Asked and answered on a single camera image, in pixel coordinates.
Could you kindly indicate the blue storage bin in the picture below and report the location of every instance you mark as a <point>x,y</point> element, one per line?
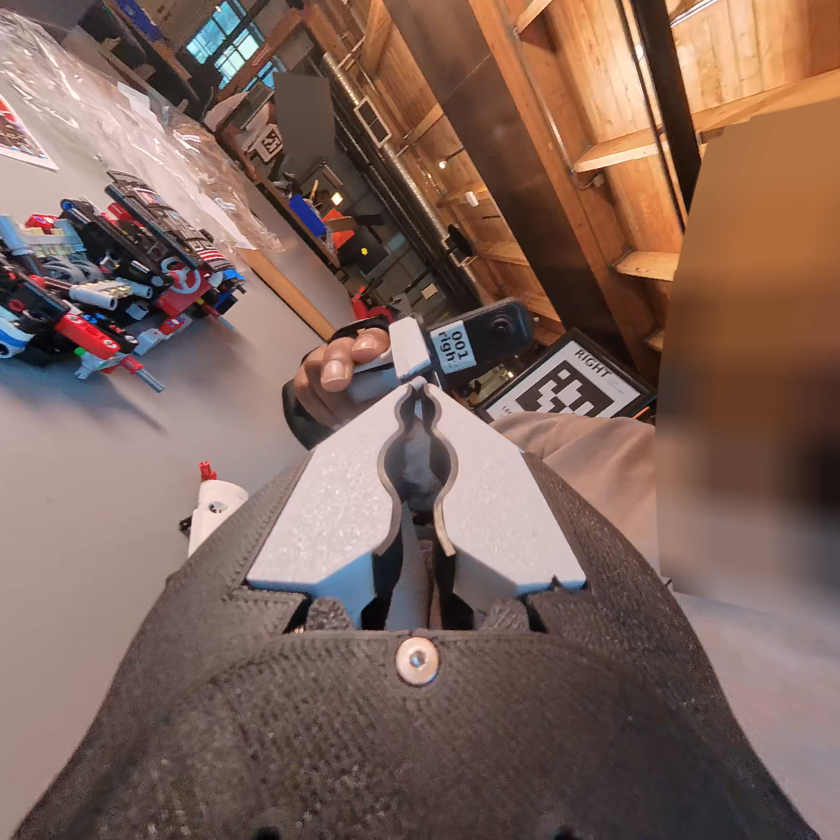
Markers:
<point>308,215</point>

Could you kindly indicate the silver ventilation duct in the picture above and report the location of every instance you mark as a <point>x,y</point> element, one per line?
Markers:
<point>407,177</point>

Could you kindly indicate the paned window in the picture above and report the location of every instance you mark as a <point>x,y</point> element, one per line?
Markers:
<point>226,43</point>

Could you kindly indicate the partly built lego car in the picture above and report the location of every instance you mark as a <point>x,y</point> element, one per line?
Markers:
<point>98,282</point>

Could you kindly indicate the dark hanging panel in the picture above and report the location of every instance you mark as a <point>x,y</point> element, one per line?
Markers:
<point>305,124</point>

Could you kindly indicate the pile of clear plastic bags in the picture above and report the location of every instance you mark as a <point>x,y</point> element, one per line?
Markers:
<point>164,151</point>

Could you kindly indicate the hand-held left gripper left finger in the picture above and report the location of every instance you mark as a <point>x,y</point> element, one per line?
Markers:
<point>328,512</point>

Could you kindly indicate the grey partition board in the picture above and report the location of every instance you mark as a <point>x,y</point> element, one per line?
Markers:
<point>774,197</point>

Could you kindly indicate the blue and white lego subassembly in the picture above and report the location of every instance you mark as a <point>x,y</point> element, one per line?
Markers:
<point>210,512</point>

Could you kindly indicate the black white marker sign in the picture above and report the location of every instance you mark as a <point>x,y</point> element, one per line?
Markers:
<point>269,143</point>

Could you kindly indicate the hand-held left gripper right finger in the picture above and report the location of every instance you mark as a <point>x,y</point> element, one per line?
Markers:
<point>512,518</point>

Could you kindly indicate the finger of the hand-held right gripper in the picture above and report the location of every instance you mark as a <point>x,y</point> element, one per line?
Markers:
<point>410,348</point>

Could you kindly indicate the person's right hand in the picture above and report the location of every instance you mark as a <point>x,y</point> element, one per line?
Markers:
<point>328,387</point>

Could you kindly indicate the lego sticker sheet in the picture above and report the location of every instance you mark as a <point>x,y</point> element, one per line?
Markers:
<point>19,134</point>

